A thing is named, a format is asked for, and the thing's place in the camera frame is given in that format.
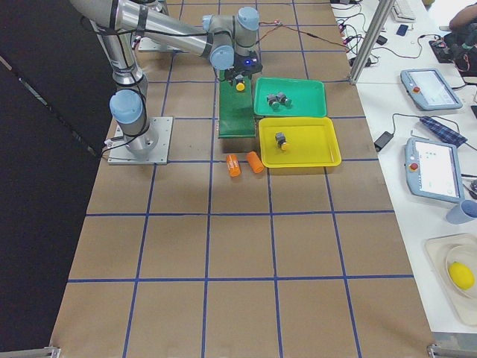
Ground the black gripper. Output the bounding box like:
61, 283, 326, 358
223, 67, 253, 84

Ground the yellow push button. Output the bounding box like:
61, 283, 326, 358
275, 132, 289, 151
234, 76, 246, 92

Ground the green push button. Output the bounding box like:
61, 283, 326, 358
266, 93, 280, 111
277, 92, 292, 107

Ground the plain orange cylinder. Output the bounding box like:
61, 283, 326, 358
246, 151, 265, 174

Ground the orange cylinder with 4680 text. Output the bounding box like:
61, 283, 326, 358
226, 154, 241, 178

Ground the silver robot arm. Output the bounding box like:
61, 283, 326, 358
72, 1, 262, 165

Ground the green conveyor belt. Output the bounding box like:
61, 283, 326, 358
218, 71, 256, 139

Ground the green plastic tray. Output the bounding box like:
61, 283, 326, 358
253, 77, 327, 117

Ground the yellow plastic tray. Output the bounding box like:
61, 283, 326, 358
259, 117, 341, 169

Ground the black power adapter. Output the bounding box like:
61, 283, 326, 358
373, 131, 394, 152

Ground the blue phone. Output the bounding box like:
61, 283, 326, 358
396, 24, 408, 37

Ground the white keyboard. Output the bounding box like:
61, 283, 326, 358
391, 0, 416, 23

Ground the far blue teach pendant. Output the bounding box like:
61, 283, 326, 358
400, 69, 463, 111

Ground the blue teach pendant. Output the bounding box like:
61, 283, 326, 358
405, 137, 465, 204
400, 69, 463, 111

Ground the near blue teach pendant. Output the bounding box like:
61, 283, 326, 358
405, 137, 465, 204

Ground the blue plaid cloth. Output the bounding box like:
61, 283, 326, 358
420, 116, 467, 148

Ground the person in dark clothes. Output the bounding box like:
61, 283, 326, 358
444, 4, 476, 47

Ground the beige tray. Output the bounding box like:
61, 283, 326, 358
425, 233, 476, 327

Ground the blue plastic cup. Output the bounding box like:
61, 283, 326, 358
446, 200, 477, 224

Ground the white bowl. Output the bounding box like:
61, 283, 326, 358
445, 245, 476, 298

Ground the yellow lemon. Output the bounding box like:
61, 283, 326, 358
448, 262, 475, 290

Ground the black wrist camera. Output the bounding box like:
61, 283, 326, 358
237, 51, 263, 75

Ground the red black wire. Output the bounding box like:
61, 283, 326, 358
259, 21, 351, 50

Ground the aluminium frame post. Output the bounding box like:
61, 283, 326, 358
349, 0, 394, 85

